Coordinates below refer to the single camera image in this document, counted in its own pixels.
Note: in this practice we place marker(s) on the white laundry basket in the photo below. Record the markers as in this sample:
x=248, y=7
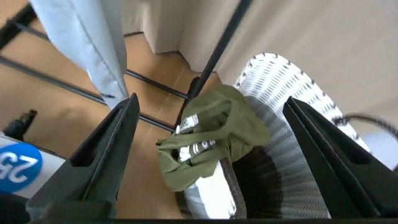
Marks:
x=280, y=84

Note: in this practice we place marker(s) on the green garment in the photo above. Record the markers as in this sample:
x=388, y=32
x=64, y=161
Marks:
x=230, y=121

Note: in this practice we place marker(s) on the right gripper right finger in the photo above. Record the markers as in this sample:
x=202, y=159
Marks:
x=351, y=177

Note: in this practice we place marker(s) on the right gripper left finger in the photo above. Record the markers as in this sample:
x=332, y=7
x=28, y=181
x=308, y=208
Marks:
x=93, y=177

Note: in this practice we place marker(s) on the black clothes rack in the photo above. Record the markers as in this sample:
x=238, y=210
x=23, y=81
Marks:
x=217, y=53

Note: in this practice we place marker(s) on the pale grey shorts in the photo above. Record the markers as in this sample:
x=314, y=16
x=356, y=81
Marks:
x=87, y=40

